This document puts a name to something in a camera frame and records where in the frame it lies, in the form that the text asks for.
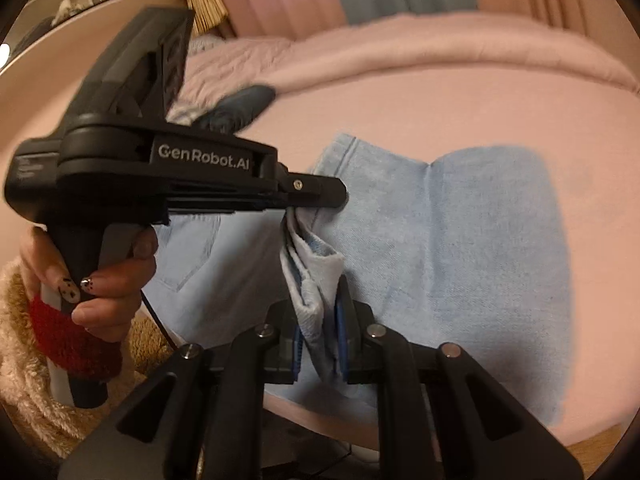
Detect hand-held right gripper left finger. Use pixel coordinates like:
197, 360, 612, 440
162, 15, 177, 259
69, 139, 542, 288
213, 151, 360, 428
59, 301, 307, 480

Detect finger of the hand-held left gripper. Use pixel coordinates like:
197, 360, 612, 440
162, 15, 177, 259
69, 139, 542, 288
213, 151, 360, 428
260, 161, 348, 214

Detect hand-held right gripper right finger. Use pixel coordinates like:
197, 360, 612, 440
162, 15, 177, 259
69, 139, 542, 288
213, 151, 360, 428
331, 274, 585, 480

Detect light blue denim pants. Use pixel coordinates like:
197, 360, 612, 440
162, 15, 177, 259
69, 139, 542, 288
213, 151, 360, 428
144, 132, 575, 427

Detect person's left hand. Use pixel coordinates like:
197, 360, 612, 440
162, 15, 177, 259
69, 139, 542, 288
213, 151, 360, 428
20, 225, 159, 344

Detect dark rolled clothing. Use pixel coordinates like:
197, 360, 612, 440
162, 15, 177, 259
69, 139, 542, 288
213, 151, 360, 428
191, 84, 278, 134

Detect straw fringe hanging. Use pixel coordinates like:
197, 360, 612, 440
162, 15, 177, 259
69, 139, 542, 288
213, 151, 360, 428
184, 0, 232, 29

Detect pink duvet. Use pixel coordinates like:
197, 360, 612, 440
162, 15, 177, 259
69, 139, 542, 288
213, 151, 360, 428
182, 11, 640, 108

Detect black cable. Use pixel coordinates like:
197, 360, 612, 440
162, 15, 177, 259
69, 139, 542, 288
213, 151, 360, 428
141, 289, 180, 350

